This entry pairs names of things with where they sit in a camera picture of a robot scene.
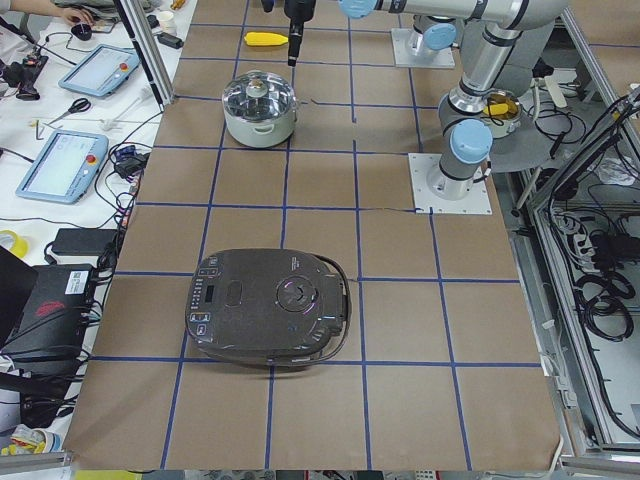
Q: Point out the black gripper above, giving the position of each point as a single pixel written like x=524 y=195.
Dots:
x=298 y=9

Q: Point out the yellow corn cob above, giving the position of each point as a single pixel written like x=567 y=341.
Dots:
x=265 y=39

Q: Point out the glass pot lid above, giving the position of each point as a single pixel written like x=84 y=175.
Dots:
x=258 y=96

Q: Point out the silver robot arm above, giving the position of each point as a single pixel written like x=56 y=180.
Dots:
x=432 y=34
x=467 y=140

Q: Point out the white cooking pot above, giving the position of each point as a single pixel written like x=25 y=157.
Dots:
x=263 y=134

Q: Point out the person hand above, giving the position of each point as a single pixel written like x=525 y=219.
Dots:
x=73 y=16

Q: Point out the white paper cup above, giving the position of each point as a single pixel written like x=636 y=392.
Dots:
x=167 y=22

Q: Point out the blue teach pendant upper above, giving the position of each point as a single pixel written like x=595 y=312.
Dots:
x=101 y=72

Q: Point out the blue teach pendant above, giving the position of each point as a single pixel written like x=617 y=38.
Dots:
x=65 y=167
x=101 y=72

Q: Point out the black small bowl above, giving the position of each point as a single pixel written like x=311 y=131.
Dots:
x=82 y=31

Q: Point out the metal bowl with yellow item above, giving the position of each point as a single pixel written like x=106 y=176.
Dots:
x=502 y=113

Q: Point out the black scissors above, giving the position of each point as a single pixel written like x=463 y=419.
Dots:
x=77 y=106

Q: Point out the white power strip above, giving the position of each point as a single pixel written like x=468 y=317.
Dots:
x=555 y=92

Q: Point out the blue teach pendant lower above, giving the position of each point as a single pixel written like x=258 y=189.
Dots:
x=65 y=167

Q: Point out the dark brown rice cooker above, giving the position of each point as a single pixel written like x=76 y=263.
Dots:
x=269 y=307

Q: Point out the black power adapter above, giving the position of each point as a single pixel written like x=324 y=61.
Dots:
x=82 y=242

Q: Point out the yellow tape roll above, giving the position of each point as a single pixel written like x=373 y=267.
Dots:
x=14 y=243

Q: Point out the black laptop computer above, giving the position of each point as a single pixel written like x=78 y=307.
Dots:
x=43 y=314

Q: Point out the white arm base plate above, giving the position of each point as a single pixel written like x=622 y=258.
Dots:
x=405 y=58
x=435 y=193

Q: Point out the aluminium frame post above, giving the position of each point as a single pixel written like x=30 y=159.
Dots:
x=133 y=18

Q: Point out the black camera device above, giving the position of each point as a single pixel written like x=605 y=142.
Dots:
x=18 y=78

